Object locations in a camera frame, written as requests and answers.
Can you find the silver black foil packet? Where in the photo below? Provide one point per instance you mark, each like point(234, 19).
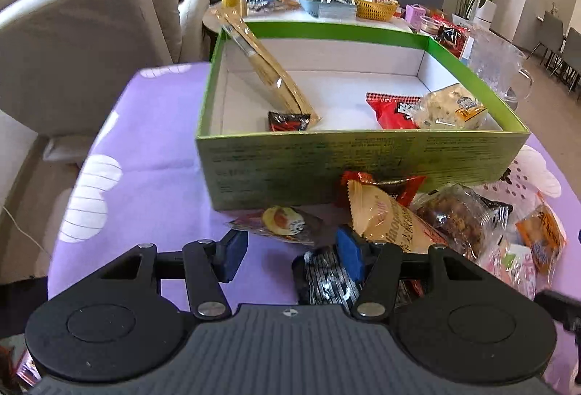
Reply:
point(320, 279)

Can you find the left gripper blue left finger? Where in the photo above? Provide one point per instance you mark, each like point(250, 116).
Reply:
point(209, 264)

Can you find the green cardboard box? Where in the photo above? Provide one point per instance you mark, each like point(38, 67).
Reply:
point(246, 165)

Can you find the white nougat cracker packet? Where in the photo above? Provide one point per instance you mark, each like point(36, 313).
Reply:
point(450, 108)

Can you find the tan orange snack packet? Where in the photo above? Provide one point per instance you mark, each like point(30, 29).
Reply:
point(379, 218)

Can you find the clear glass mug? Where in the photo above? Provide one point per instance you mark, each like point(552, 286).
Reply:
point(500, 64)

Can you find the blue grey storage tray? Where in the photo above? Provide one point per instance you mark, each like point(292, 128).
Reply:
point(330, 9)

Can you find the dark prune clear packet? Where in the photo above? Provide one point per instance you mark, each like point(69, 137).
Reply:
point(282, 223)

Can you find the pink small box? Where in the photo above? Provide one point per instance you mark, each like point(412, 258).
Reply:
point(414, 14)

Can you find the clear bag brown nuts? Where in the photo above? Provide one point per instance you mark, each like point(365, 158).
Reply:
point(470, 222)

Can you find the long tan stick packet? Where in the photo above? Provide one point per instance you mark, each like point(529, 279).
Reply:
point(267, 67)

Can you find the pink white snack packet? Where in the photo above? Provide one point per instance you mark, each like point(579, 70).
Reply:
point(512, 264)

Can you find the yellow woven basket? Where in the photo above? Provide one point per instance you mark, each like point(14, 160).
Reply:
point(378, 11)

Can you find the beige sofa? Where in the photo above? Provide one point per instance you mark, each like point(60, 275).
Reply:
point(65, 62)

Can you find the red candy wrapper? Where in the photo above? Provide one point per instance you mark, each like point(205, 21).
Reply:
point(403, 190)

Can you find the small black snack packet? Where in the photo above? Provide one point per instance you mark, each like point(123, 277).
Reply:
point(279, 122)

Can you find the grey dining chair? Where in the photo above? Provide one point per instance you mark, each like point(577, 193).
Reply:
point(561, 50)

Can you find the red chip snack bag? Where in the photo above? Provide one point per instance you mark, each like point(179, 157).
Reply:
point(393, 112)

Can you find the round white coffee table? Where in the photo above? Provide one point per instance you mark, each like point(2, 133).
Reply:
point(299, 15)

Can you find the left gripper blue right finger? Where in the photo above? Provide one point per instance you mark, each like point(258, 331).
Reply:
point(376, 267)

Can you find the orange label nut bag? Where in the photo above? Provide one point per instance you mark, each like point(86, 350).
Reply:
point(541, 231)

